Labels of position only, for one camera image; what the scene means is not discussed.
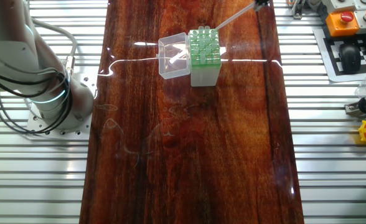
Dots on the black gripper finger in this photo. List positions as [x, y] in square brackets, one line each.
[266, 2]
[258, 4]

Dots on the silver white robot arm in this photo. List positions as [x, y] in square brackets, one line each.
[12, 56]

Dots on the pipette tip box green rack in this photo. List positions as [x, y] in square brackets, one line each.
[203, 76]

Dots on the orange emergency stop box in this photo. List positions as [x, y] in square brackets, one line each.
[338, 28]

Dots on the checkerboard calibration sheet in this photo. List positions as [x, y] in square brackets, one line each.
[332, 71]

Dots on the black computer mouse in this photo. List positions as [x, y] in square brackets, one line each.
[350, 59]

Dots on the clear plastic cup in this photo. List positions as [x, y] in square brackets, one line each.
[362, 91]

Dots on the glossy wood grain board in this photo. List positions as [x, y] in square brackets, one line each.
[186, 155]

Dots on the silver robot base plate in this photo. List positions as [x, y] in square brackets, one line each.
[88, 84]

